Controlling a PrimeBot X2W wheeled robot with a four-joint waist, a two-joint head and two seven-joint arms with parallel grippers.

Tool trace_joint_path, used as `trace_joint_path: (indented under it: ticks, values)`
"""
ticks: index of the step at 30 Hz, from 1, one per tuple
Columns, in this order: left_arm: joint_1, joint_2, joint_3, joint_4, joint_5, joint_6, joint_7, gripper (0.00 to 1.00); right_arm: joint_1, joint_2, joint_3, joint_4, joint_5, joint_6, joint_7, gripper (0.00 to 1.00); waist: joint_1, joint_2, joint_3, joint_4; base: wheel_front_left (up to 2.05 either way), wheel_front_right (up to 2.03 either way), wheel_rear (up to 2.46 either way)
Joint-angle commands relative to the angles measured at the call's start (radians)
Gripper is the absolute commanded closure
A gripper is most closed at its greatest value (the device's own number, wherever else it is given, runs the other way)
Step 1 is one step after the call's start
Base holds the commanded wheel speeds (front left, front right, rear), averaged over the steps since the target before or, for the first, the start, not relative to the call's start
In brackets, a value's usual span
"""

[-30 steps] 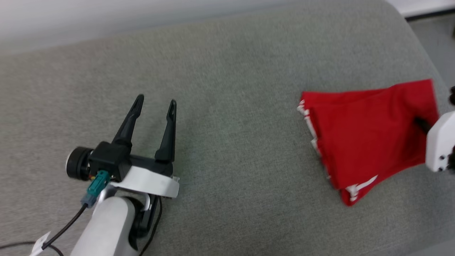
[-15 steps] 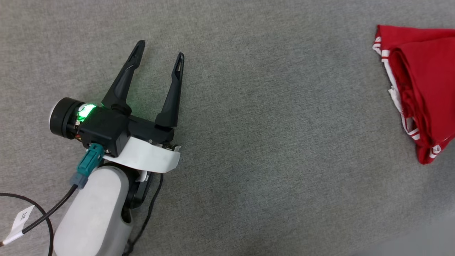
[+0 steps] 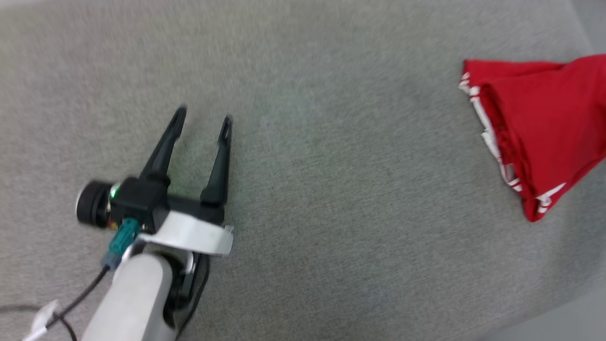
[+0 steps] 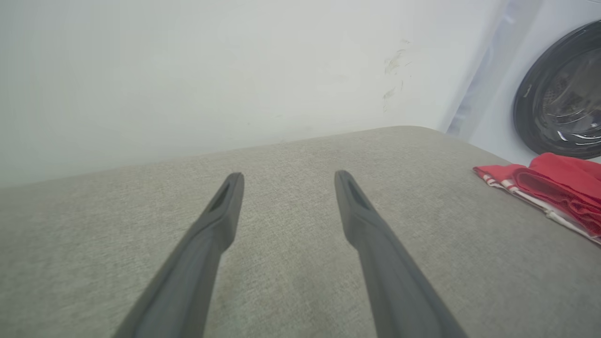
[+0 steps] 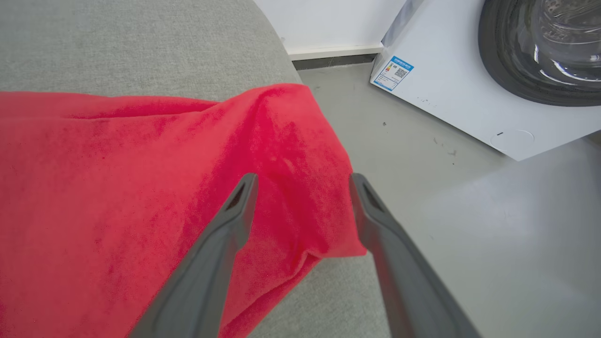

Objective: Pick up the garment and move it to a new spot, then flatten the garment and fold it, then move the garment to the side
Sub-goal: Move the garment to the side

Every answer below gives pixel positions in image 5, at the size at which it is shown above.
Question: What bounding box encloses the white baseboard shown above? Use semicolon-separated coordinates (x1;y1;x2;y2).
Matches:
285;44;385;61

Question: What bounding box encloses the blue white energy label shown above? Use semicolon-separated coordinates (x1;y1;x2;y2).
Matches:
373;55;415;92

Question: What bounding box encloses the round glass washer door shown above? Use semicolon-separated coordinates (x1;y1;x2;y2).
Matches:
478;0;601;107

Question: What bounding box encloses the round washer filter cover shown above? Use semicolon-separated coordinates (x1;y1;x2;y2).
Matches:
490;129;535;152

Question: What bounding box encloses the red garment with white trim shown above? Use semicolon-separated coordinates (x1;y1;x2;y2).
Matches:
0;84;367;338

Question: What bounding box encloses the white washing machine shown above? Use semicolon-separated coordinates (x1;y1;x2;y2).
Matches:
370;0;601;161

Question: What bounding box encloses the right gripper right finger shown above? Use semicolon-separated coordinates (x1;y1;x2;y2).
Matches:
348;173;482;338

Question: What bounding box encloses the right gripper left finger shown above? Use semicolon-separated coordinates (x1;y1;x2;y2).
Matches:
129;173;259;338

